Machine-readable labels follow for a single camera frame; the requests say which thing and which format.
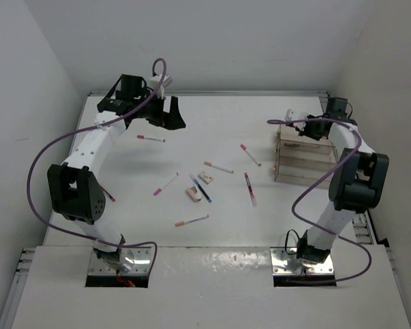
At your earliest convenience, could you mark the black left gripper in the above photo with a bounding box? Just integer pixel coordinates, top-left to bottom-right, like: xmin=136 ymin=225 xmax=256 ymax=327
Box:
xmin=133 ymin=89 xmax=185 ymax=130

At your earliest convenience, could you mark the pink capped white marker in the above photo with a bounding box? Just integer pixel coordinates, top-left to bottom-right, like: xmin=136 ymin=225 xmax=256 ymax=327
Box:
xmin=137 ymin=134 xmax=166 ymax=143

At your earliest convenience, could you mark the red gel pen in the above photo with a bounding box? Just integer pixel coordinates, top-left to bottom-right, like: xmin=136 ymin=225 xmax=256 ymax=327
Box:
xmin=284 ymin=142 xmax=323 ymax=153

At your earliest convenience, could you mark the blue gel pen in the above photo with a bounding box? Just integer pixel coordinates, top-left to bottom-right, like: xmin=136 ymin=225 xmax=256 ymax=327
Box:
xmin=189 ymin=174 xmax=212 ymax=203

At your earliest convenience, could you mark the orange capped white marker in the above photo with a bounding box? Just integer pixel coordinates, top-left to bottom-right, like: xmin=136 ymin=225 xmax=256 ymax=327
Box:
xmin=203 ymin=161 xmax=234 ymax=173

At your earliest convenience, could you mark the magenta gel pen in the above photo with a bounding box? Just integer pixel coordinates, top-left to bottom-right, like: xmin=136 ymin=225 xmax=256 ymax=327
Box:
xmin=244 ymin=172 xmax=257 ymax=207

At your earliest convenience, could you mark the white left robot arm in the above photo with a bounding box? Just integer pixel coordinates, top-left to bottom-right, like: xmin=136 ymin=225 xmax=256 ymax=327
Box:
xmin=47 ymin=74 xmax=186 ymax=270

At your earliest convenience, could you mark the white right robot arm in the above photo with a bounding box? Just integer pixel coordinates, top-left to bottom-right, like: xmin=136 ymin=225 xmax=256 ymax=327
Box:
xmin=287 ymin=97 xmax=389 ymax=264

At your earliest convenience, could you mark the clear acrylic tiered organizer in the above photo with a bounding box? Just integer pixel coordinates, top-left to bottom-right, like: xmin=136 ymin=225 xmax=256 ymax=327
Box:
xmin=273 ymin=125 xmax=337 ymax=187

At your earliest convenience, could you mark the magenta capped white marker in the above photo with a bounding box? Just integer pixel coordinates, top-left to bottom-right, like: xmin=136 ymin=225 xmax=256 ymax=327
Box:
xmin=153 ymin=172 xmax=179 ymax=196

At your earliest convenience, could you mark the small beige eraser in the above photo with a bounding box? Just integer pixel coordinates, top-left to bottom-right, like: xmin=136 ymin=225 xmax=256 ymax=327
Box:
xmin=198 ymin=171 xmax=214 ymax=184

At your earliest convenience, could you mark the pink correction tape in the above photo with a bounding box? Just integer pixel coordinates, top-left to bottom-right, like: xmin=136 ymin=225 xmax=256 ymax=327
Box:
xmin=186 ymin=186 xmax=202 ymax=202

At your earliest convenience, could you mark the red pen at left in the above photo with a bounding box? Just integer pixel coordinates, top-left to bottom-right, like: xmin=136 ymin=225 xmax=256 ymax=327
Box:
xmin=100 ymin=186 xmax=116 ymax=202

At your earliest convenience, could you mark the orange capped marker front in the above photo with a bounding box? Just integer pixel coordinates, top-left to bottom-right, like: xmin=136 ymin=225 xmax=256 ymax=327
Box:
xmin=175 ymin=215 xmax=210 ymax=228

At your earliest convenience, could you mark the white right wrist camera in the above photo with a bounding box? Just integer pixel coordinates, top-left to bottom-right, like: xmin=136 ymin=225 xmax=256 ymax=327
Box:
xmin=285 ymin=109 xmax=308 ymax=121

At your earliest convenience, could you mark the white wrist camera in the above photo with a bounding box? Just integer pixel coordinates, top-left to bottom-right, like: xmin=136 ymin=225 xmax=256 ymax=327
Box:
xmin=148 ymin=74 xmax=173 ymax=99
xmin=285 ymin=109 xmax=308 ymax=121

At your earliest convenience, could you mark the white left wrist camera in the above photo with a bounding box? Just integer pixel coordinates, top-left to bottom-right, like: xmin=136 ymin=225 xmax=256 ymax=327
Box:
xmin=148 ymin=74 xmax=173 ymax=99

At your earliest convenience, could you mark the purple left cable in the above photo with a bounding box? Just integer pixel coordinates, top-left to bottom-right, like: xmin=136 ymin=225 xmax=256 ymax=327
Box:
xmin=26 ymin=58 xmax=168 ymax=275

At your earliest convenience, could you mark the purple cable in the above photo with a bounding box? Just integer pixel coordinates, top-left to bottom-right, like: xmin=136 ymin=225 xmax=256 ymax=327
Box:
xmin=26 ymin=58 xmax=168 ymax=275
xmin=266 ymin=118 xmax=375 ymax=284

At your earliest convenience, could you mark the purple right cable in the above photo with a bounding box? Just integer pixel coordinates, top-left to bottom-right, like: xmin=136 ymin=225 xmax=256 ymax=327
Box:
xmin=266 ymin=118 xmax=375 ymax=284

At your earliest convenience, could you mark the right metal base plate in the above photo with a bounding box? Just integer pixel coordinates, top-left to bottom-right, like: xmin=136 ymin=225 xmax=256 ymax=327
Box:
xmin=270 ymin=247 xmax=334 ymax=278

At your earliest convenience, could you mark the metal base plate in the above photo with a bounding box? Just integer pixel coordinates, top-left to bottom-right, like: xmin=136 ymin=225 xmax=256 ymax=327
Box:
xmin=88 ymin=247 xmax=151 ymax=276
xmin=270 ymin=247 xmax=334 ymax=278

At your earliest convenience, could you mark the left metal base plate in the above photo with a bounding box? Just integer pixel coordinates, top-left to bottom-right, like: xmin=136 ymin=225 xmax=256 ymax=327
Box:
xmin=88 ymin=247 xmax=151 ymax=276

